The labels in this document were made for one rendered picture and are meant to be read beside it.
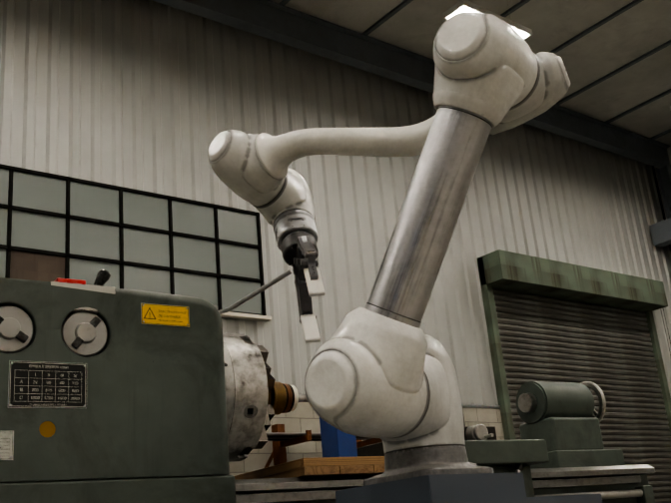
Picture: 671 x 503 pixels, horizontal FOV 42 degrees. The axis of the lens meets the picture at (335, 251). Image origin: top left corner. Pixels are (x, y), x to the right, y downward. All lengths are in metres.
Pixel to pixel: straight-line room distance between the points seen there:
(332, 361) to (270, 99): 10.44
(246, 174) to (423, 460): 0.66
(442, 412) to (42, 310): 0.81
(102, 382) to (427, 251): 0.73
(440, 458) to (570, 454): 1.21
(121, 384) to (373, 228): 10.28
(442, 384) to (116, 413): 0.66
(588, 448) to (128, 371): 1.57
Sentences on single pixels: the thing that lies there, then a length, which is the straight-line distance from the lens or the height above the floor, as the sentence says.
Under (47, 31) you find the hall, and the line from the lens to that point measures 10.64.
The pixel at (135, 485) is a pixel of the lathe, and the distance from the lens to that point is 1.83.
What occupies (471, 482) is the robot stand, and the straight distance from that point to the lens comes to 1.60.
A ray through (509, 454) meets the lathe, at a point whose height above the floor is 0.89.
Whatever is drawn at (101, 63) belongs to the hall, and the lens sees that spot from 10.70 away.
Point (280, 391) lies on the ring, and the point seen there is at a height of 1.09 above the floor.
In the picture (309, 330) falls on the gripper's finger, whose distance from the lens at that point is 1.77.
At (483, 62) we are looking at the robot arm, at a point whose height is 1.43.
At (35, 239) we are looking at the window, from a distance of 9.45.
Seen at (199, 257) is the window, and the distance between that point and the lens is 10.21.
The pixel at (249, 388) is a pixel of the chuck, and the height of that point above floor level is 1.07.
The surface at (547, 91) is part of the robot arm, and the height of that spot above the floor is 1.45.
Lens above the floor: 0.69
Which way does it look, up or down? 19 degrees up
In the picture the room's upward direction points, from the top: 5 degrees counter-clockwise
